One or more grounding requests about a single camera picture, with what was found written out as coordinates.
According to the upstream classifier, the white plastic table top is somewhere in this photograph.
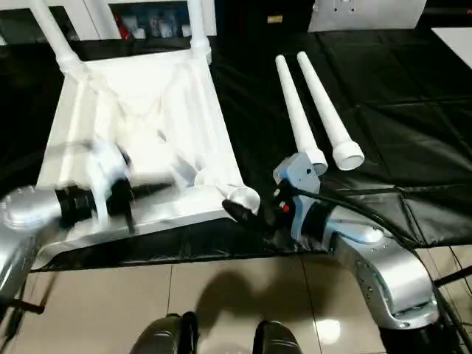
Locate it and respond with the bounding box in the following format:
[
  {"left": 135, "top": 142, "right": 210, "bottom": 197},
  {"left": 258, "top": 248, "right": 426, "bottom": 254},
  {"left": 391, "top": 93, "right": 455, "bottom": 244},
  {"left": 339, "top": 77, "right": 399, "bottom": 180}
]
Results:
[{"left": 31, "top": 49, "right": 261, "bottom": 259}]

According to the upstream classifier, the white plastic table leg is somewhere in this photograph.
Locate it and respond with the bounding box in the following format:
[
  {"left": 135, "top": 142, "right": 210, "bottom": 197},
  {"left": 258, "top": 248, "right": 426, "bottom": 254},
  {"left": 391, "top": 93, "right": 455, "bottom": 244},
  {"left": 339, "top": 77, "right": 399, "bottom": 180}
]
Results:
[
  {"left": 275, "top": 54, "right": 328, "bottom": 174},
  {"left": 31, "top": 0, "right": 89, "bottom": 80},
  {"left": 296, "top": 51, "right": 366, "bottom": 171},
  {"left": 186, "top": 0, "right": 213, "bottom": 63}
]

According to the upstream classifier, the grey left robot foot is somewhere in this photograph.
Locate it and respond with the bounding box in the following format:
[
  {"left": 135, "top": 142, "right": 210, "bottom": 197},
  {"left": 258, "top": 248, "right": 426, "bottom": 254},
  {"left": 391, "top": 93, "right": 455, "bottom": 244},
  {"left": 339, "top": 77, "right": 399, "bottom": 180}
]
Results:
[{"left": 131, "top": 311, "right": 198, "bottom": 354}]

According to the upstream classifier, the black work mat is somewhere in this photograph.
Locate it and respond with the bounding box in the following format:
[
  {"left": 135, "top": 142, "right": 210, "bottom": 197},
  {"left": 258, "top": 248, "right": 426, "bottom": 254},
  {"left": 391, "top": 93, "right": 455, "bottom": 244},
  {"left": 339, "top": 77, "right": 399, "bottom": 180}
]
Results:
[{"left": 0, "top": 29, "right": 472, "bottom": 274}]

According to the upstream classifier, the white glass door cabinet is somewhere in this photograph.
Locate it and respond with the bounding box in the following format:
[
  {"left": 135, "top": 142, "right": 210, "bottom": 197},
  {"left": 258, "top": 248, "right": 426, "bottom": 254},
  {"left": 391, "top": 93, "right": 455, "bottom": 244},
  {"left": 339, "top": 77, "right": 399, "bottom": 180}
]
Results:
[{"left": 0, "top": 0, "right": 218, "bottom": 44}]

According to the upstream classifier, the black metal stand bar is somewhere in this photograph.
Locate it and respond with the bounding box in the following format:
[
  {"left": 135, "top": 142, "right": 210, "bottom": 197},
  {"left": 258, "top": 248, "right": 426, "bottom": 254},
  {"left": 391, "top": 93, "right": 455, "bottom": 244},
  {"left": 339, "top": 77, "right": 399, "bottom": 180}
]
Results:
[{"left": 434, "top": 265, "right": 472, "bottom": 287}]

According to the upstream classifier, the black box with gold label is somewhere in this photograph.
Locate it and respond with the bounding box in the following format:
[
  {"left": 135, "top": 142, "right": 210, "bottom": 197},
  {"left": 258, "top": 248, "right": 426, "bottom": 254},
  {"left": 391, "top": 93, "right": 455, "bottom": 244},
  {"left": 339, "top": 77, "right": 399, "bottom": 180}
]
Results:
[{"left": 215, "top": 0, "right": 314, "bottom": 35}]

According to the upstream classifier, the flat white board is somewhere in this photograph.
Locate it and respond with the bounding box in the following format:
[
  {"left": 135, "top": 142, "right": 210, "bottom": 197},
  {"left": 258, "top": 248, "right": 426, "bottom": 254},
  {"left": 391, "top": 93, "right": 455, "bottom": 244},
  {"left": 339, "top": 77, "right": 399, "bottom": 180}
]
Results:
[{"left": 431, "top": 26, "right": 472, "bottom": 69}]

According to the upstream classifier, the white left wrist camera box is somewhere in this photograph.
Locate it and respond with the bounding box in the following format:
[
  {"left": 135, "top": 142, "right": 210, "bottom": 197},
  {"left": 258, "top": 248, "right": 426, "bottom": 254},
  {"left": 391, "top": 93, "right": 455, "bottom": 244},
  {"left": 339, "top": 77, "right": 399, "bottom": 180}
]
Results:
[{"left": 86, "top": 142, "right": 132, "bottom": 232}]

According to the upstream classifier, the black metal table frame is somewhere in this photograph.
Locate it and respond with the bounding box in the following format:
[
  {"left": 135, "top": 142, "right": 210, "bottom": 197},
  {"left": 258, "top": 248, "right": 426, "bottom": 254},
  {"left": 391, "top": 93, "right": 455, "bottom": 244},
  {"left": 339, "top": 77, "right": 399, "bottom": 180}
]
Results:
[{"left": 0, "top": 298, "right": 47, "bottom": 314}]

